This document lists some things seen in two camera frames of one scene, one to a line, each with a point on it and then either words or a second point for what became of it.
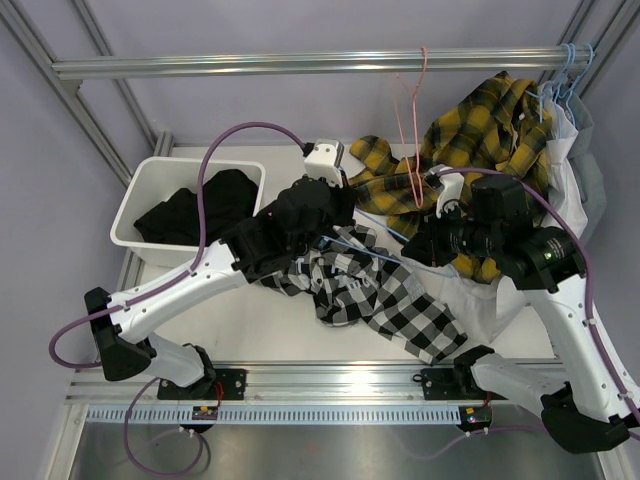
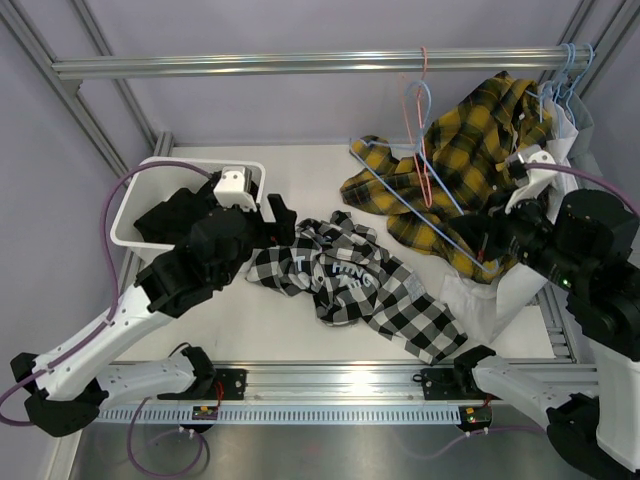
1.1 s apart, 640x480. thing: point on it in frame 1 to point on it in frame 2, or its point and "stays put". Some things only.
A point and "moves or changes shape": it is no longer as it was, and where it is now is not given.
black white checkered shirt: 351,280 stays put
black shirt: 230,198 stays put
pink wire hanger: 414,94 moves or changes shape
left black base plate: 217,384 stays put
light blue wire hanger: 332,240 to 418,144
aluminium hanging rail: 316,63 stays put
